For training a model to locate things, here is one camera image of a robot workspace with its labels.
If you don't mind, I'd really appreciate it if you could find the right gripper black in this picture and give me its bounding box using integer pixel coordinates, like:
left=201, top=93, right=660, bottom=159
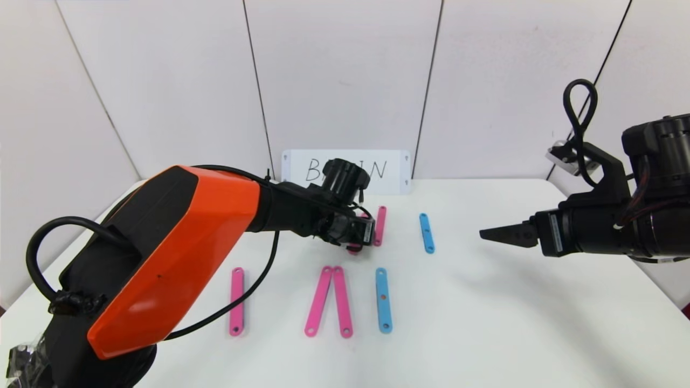
left=479, top=204, right=636, bottom=258

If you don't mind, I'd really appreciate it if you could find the long pink bar with holes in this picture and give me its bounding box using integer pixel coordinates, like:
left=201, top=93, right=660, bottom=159
left=333, top=266, right=354, bottom=339
left=229, top=267, right=245, bottom=337
left=347, top=211, right=372, bottom=255
left=305, top=266, right=333, bottom=338

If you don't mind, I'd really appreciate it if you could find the white sign card reading BRAIN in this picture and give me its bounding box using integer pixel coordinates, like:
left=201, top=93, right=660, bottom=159
left=281, top=150, right=411, bottom=195

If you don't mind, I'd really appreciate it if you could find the short blue bar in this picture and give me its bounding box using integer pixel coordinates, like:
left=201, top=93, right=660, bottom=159
left=419, top=213, right=435, bottom=254

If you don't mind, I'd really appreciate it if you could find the short pink bar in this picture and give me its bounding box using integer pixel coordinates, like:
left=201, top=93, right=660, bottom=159
left=373, top=206, right=387, bottom=247

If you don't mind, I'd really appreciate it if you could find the long blue bar with holes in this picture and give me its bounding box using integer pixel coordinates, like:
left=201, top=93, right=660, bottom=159
left=375, top=268, right=393, bottom=334

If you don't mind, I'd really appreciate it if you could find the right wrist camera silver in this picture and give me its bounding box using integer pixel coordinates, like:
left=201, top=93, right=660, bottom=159
left=546, top=141, right=583, bottom=176

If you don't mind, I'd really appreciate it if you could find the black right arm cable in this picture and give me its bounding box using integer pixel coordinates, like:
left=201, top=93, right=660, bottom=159
left=563, top=79, right=599, bottom=189

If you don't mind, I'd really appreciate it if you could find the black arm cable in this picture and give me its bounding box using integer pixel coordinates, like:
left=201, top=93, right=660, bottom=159
left=26, top=164, right=281, bottom=341
left=563, top=79, right=599, bottom=189

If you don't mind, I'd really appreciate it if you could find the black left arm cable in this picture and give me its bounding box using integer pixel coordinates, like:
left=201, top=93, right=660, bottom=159
left=26, top=164, right=281, bottom=341

